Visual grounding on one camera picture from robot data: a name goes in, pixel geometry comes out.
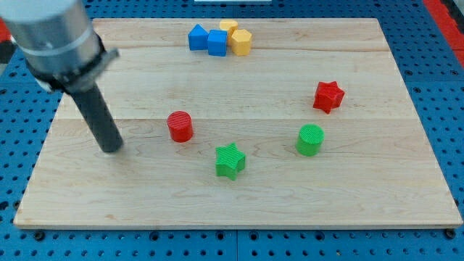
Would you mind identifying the green cylinder block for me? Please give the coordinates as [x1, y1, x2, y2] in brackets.
[296, 124, 325, 157]

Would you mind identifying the blue triangle block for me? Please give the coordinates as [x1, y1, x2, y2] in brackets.
[188, 24, 209, 51]

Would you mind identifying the wooden board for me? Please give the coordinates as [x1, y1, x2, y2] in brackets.
[14, 18, 463, 230]

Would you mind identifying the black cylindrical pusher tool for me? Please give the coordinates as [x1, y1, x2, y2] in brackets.
[70, 84, 123, 153]

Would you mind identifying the green star block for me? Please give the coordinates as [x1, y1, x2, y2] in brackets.
[215, 143, 246, 181]

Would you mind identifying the yellow heart block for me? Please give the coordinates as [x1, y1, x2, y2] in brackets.
[219, 19, 239, 46]

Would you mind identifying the red cylinder block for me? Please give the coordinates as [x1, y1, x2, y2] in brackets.
[167, 111, 194, 143]

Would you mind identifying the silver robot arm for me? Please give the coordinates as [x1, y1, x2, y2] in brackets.
[1, 0, 119, 94]

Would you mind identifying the red star block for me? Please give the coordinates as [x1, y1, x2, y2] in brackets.
[312, 81, 345, 114]

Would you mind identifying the yellow hexagon block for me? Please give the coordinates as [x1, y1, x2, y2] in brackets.
[231, 29, 252, 56]

